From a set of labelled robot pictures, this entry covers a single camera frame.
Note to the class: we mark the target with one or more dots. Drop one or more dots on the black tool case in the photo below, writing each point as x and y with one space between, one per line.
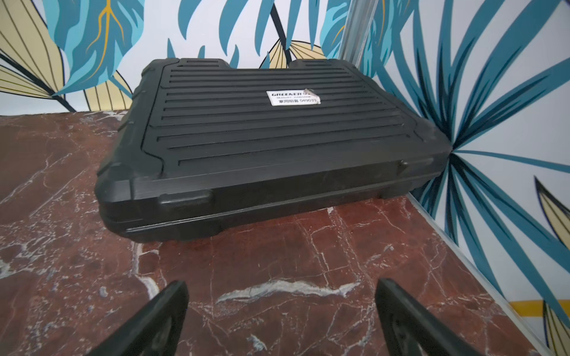
206 147

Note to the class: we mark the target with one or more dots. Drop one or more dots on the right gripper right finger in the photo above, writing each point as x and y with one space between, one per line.
410 329

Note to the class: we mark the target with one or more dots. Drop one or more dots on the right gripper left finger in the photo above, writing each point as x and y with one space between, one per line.
155 329

